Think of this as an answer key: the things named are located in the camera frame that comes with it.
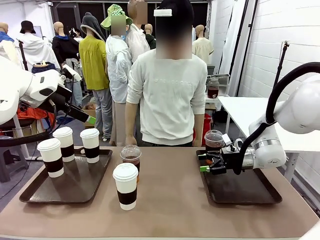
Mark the cardboard box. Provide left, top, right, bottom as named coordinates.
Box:
left=82, top=102, right=97, bottom=129

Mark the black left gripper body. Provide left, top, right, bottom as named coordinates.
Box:
left=51, top=85, right=73, bottom=110

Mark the mannequin in cream shirt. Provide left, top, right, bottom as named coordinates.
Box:
left=191, top=24, right=215, bottom=65

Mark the metal bin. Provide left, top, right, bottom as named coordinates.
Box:
left=207, top=73, right=230, bottom=87

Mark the white paper cup black sleeve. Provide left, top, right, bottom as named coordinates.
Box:
left=36, top=137, right=65, bottom=179
left=52, top=126, right=76, bottom=163
left=112, top=162, right=139, bottom=211
left=79, top=128, right=101, bottom=164

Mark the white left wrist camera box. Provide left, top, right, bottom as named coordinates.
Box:
left=61, top=64, right=83, bottom=82

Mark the white side table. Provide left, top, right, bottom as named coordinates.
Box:
left=11, top=109, right=43, bottom=161

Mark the person in white sweater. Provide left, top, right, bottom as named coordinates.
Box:
left=126, top=14, right=208, bottom=148

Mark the tall bare-headed mannequin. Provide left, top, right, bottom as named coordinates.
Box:
left=126, top=0, right=151, bottom=63

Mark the mannequin in black jacket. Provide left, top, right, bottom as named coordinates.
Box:
left=51, top=21, right=83, bottom=107

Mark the glass jar of brown liquid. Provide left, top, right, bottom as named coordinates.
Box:
left=207, top=77, right=220, bottom=99

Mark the large white table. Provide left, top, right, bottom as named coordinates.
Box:
left=217, top=96, right=301, bottom=183

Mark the red shopping bag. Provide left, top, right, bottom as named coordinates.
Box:
left=192, top=113, right=212, bottom=146

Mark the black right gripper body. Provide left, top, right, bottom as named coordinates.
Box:
left=210, top=147, right=241, bottom=175

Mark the green checked bucket hat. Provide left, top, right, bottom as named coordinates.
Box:
left=100, top=3, right=133, bottom=31

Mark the person's left forearm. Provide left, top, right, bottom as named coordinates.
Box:
left=192, top=113, right=202, bottom=141

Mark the small white table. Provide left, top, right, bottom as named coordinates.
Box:
left=204, top=94, right=230, bottom=111

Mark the white device on cap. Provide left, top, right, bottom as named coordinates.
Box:
left=153, top=8, right=173, bottom=17

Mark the mannequin with blue collar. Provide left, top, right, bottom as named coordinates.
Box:
left=0, top=22, right=20, bottom=66

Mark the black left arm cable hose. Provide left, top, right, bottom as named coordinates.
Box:
left=0, top=131, right=55, bottom=148

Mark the mannequin in white shirt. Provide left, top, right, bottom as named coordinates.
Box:
left=105, top=14, right=133, bottom=147

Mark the black slanted pole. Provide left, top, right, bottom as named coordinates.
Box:
left=228, top=0, right=250, bottom=76
left=235, top=0, right=258, bottom=97

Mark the clear plastic iced coffee cup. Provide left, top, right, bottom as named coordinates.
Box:
left=204, top=129, right=226, bottom=153
left=119, top=144, right=143, bottom=183

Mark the black white patterned hat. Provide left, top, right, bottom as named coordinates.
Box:
left=68, top=27, right=84, bottom=42

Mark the person's right forearm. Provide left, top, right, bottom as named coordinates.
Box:
left=124, top=101, right=138, bottom=138

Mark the mannequin in yellow shirt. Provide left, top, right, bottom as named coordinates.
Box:
left=78, top=11, right=113, bottom=140

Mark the brown plastic serving tray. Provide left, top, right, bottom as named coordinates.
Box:
left=195, top=149, right=283, bottom=205
left=19, top=147, right=113, bottom=204

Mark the black bucket hat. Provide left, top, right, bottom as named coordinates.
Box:
left=19, top=20, right=37, bottom=35

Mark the mannequin in dark green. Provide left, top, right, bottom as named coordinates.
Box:
left=144, top=23, right=157, bottom=50

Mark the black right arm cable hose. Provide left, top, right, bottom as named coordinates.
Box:
left=233, top=62, right=320, bottom=176

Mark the orange cloth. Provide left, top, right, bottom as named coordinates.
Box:
left=16, top=107, right=56, bottom=121

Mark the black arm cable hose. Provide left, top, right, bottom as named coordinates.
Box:
left=233, top=62, right=320, bottom=176
left=0, top=131, right=55, bottom=148

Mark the black tripod stand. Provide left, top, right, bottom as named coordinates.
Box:
left=16, top=38, right=30, bottom=72
left=273, top=40, right=291, bottom=87

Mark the mannequin in white coat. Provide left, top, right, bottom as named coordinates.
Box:
left=16, top=29, right=61, bottom=73

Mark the black cap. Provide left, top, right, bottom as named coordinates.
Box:
left=159, top=0, right=195, bottom=26

